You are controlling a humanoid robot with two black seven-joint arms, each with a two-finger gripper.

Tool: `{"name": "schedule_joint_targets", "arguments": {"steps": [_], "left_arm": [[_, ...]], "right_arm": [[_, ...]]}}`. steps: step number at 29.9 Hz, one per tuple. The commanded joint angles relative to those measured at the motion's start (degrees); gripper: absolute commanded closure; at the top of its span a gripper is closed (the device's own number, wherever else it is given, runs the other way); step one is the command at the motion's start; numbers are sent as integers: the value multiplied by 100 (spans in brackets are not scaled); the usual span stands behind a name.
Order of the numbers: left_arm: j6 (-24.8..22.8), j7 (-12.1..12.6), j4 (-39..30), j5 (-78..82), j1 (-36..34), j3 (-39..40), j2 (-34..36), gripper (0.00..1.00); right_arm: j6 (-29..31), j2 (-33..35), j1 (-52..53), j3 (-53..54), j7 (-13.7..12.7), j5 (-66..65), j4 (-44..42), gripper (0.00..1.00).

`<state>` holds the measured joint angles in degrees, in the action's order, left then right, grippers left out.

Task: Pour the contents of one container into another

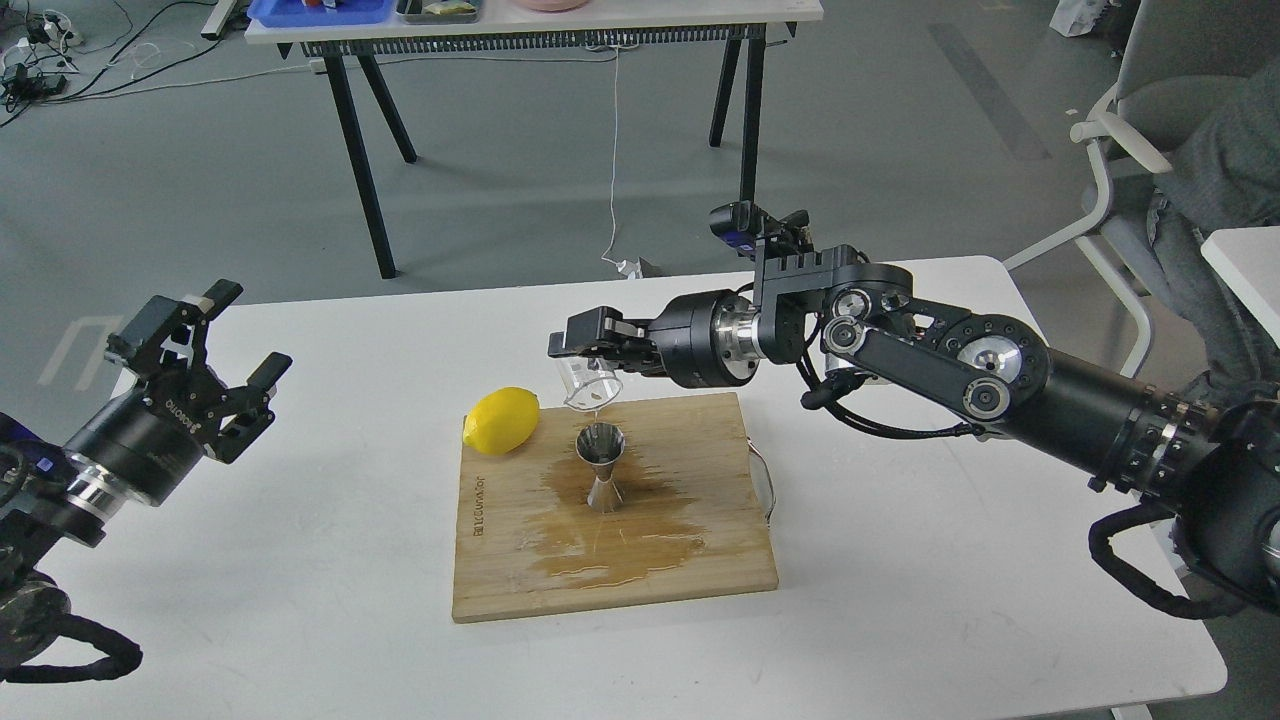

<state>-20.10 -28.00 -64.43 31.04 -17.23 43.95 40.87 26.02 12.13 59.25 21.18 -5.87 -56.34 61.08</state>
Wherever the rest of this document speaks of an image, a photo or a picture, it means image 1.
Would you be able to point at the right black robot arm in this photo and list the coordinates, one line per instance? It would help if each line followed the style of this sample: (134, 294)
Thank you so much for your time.
(1202, 541)

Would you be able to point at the yellow lemon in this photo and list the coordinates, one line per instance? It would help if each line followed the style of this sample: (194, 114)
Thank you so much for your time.
(501, 421)

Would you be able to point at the wooden cutting board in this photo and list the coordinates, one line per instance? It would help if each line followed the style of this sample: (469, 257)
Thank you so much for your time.
(690, 525)

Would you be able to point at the pink bowl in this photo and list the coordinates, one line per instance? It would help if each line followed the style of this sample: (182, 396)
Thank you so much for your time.
(550, 6)

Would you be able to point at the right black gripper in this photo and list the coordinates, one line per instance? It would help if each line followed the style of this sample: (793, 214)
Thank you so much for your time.
(701, 340)

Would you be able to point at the white background table black legs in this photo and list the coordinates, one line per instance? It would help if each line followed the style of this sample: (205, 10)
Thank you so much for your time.
(504, 26)

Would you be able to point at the grey tray with items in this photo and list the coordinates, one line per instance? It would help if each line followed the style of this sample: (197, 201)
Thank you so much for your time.
(438, 13)

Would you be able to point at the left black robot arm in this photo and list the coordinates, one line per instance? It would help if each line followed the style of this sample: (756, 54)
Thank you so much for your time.
(48, 497)

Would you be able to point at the small clear glass cup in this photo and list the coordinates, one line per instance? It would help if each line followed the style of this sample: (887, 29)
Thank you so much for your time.
(589, 383)

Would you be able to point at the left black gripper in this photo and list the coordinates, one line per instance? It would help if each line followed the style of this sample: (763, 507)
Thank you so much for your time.
(178, 411)

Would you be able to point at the person in grey sweater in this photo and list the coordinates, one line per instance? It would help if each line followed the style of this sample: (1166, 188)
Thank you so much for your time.
(1225, 176)

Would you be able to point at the blue plastic tray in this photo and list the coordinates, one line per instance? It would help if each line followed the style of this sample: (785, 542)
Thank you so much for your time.
(313, 14)

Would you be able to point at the white office chair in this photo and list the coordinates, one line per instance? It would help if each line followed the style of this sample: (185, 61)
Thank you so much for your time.
(1182, 60)

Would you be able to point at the steel double jigger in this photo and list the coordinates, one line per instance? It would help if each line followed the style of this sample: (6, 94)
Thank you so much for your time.
(601, 446)

